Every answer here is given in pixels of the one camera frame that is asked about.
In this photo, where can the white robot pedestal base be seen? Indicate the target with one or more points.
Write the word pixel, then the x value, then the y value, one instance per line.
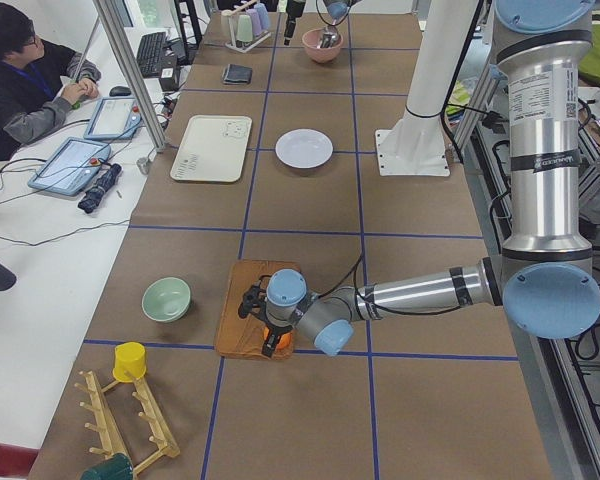
pixel 415 145

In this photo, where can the blue cup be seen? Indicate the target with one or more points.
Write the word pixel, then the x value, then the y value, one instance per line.
pixel 263 16

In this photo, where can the green ceramic bowl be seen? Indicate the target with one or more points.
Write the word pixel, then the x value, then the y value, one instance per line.
pixel 166 300

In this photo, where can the wooden mug tree rack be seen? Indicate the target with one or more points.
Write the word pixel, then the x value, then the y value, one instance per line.
pixel 128 421

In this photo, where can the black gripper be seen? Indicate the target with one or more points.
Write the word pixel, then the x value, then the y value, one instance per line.
pixel 274 330
pixel 293 8

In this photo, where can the seated person in black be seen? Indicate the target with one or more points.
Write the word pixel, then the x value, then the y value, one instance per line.
pixel 40 82

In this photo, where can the near teach pendant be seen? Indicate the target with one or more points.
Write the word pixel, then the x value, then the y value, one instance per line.
pixel 71 167

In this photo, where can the black computer mouse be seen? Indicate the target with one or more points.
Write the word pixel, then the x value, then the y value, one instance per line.
pixel 119 91

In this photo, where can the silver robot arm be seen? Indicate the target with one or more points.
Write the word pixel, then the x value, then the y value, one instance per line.
pixel 337 11
pixel 542 277

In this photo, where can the wooden cutting board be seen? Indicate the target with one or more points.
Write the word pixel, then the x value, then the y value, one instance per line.
pixel 239 338

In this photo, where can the far teach pendant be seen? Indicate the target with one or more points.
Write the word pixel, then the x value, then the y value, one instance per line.
pixel 114 118

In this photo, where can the folded navy umbrella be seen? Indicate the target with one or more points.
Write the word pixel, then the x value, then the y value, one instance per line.
pixel 96 193

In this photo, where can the red cylinder object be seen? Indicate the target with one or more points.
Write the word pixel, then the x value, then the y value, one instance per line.
pixel 16 461

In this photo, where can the yellow cup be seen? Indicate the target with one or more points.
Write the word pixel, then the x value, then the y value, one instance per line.
pixel 129 362

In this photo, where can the cream bear serving tray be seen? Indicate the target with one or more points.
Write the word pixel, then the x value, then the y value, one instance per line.
pixel 213 149

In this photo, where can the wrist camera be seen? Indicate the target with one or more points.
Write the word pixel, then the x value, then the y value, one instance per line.
pixel 253 303

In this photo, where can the folded grey cloth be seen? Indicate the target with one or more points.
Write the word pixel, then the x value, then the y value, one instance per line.
pixel 234 74

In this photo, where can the teach pendant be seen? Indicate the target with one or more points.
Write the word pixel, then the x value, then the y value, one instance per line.
pixel 114 118
pixel 71 167

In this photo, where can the white wire cup rack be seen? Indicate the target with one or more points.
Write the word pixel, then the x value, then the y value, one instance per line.
pixel 242 46

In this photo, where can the dark green cup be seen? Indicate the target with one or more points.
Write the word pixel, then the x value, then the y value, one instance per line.
pixel 117 467

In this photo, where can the small metal cylinder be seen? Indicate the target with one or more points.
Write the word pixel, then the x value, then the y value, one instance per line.
pixel 143 165

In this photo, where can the pink bowl with ice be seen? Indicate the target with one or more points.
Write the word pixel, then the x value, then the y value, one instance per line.
pixel 310 41

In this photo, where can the metal ice scoop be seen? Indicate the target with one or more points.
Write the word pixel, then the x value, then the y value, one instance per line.
pixel 329 37

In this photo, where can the sage green cup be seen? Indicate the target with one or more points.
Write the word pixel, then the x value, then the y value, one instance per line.
pixel 244 32

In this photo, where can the black keyboard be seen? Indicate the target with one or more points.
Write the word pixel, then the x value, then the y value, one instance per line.
pixel 150 52

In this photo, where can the orange fruit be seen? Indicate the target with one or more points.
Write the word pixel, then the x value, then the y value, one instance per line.
pixel 280 341

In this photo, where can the white round plate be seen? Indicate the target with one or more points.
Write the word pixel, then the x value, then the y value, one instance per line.
pixel 304 148

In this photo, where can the purple cup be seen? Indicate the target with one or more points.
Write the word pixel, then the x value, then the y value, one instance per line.
pixel 255 21

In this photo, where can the aluminium frame post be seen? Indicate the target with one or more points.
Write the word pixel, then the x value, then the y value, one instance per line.
pixel 126 60

